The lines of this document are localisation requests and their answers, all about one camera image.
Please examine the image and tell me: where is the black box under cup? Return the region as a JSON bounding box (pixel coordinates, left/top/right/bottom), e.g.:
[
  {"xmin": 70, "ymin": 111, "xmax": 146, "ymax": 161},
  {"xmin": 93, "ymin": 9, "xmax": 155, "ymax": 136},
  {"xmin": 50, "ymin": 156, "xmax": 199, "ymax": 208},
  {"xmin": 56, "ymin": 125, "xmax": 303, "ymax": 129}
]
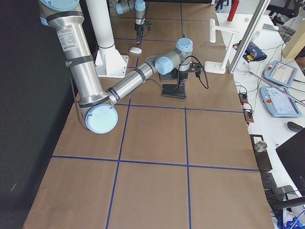
[{"xmin": 250, "ymin": 134, "xmax": 273, "ymax": 172}]

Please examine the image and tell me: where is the white mounting pole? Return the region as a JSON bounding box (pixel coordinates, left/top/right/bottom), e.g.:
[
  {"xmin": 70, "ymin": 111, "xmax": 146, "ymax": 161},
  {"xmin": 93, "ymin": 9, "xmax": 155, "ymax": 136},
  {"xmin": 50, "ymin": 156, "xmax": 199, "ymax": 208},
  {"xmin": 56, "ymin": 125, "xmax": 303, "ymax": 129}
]
[{"xmin": 86, "ymin": 0, "xmax": 129, "ymax": 78}]

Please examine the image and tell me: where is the orange black adapter box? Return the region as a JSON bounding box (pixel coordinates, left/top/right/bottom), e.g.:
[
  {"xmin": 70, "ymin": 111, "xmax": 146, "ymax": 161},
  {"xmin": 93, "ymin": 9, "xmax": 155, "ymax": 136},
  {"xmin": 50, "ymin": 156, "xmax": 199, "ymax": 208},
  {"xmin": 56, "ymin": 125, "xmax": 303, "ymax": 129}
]
[{"xmin": 238, "ymin": 93, "xmax": 248, "ymax": 104}]

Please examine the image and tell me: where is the white computer mouse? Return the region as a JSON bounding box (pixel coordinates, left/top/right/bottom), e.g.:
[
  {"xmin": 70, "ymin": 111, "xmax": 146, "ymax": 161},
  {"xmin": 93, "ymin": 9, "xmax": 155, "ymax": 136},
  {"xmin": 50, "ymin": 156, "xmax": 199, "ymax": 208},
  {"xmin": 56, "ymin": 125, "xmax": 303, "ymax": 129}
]
[{"xmin": 129, "ymin": 47, "xmax": 142, "ymax": 54}]

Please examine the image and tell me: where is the silver stick stand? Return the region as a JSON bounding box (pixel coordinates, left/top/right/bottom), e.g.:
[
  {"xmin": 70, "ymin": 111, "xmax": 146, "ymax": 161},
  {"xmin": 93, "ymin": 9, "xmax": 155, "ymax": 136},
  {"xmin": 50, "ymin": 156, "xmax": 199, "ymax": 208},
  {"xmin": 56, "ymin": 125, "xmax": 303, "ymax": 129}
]
[{"xmin": 245, "ymin": 70, "xmax": 305, "ymax": 107}]

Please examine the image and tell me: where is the white desk lamp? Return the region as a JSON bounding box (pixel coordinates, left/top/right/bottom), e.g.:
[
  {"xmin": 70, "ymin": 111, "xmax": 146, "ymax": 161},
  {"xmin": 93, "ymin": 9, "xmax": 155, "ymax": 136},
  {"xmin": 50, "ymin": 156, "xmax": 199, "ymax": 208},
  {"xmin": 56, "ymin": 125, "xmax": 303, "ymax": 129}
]
[{"xmin": 204, "ymin": 18, "xmax": 240, "ymax": 74}]

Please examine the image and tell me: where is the red cylinder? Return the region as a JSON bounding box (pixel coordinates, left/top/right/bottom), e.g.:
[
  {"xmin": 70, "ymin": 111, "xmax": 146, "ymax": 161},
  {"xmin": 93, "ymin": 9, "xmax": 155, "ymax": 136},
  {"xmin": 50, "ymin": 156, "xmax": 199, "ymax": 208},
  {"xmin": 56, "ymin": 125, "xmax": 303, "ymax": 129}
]
[{"xmin": 227, "ymin": 0, "xmax": 240, "ymax": 21}]

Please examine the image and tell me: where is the metal cup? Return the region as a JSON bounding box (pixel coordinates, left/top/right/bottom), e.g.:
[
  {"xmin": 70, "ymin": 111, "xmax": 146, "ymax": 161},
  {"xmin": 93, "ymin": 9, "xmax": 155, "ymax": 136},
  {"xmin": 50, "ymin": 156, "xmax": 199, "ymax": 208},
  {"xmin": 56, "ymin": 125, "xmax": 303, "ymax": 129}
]
[{"xmin": 254, "ymin": 141, "xmax": 267, "ymax": 153}]

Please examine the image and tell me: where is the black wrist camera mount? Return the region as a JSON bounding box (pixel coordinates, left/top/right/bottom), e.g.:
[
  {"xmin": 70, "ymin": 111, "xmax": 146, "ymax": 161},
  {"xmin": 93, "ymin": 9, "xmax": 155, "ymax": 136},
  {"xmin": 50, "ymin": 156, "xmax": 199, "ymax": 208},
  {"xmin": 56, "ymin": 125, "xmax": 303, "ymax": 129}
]
[{"xmin": 187, "ymin": 62, "xmax": 204, "ymax": 79}]

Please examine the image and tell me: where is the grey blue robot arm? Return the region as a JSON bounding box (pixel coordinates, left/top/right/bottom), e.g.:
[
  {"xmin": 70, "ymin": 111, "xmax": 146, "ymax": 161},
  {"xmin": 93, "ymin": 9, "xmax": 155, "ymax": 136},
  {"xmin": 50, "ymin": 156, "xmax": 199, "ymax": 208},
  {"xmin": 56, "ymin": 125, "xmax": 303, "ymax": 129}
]
[
  {"xmin": 39, "ymin": 0, "xmax": 193, "ymax": 134},
  {"xmin": 115, "ymin": 0, "xmax": 146, "ymax": 36}
]

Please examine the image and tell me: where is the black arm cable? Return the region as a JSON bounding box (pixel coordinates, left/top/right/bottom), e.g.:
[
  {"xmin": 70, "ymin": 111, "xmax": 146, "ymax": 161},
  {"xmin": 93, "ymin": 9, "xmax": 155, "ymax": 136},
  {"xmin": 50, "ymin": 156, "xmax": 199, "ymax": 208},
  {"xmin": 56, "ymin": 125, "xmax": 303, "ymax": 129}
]
[{"xmin": 145, "ymin": 55, "xmax": 210, "ymax": 92}]

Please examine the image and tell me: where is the blue teach pendant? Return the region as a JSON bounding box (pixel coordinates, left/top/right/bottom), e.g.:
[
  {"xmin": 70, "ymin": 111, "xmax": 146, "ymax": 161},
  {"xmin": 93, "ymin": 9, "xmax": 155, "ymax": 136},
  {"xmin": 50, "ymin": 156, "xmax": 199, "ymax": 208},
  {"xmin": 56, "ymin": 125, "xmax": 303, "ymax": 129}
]
[
  {"xmin": 260, "ymin": 86, "xmax": 302, "ymax": 117},
  {"xmin": 263, "ymin": 61, "xmax": 297, "ymax": 88}
]

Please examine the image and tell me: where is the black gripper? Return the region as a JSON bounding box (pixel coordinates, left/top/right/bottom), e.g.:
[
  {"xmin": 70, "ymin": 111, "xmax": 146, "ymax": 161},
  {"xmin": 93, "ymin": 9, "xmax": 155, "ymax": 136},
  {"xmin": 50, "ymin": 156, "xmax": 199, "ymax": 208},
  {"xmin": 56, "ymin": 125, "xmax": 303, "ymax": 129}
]
[{"xmin": 177, "ymin": 71, "xmax": 188, "ymax": 83}]

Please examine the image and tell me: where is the black desk mouse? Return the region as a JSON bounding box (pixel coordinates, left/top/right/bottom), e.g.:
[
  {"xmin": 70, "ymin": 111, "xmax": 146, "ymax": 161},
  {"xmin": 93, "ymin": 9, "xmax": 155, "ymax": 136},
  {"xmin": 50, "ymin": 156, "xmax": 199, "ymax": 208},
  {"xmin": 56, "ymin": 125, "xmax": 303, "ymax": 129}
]
[{"xmin": 287, "ymin": 121, "xmax": 303, "ymax": 133}]

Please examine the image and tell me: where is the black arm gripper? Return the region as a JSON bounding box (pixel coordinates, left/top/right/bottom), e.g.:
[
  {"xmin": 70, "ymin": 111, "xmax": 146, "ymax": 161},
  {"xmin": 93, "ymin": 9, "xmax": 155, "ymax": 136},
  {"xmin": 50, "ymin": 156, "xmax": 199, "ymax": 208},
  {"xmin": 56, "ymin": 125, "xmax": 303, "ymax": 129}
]
[{"xmin": 134, "ymin": 23, "xmax": 145, "ymax": 36}]

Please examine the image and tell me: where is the far blue teach pendant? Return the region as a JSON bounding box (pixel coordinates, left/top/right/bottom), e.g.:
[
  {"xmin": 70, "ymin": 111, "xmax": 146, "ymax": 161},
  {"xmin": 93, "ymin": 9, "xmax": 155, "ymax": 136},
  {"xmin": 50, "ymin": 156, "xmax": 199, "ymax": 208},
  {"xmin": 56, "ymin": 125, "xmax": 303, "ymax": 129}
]
[{"xmin": 263, "ymin": 61, "xmax": 297, "ymax": 88}]

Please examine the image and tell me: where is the navy space pattern pouch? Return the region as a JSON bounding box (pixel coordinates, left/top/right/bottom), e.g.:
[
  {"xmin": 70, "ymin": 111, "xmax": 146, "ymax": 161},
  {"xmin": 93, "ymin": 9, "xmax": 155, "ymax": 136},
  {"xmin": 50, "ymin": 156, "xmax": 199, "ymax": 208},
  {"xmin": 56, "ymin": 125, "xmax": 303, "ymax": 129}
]
[{"xmin": 243, "ymin": 41, "xmax": 267, "ymax": 62}]

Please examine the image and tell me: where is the near blue teach pendant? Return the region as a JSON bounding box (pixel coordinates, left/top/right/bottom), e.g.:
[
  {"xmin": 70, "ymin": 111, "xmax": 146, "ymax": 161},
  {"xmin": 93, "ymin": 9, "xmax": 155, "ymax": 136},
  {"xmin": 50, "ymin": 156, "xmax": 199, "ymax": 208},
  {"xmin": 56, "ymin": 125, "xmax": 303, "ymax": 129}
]
[{"xmin": 260, "ymin": 86, "xmax": 302, "ymax": 117}]

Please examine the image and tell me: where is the aluminium frame post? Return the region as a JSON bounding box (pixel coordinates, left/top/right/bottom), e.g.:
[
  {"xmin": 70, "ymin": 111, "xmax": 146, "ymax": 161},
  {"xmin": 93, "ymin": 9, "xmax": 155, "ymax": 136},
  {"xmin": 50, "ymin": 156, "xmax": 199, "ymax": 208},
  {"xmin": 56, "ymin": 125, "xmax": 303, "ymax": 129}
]
[{"xmin": 228, "ymin": 0, "xmax": 270, "ymax": 74}]

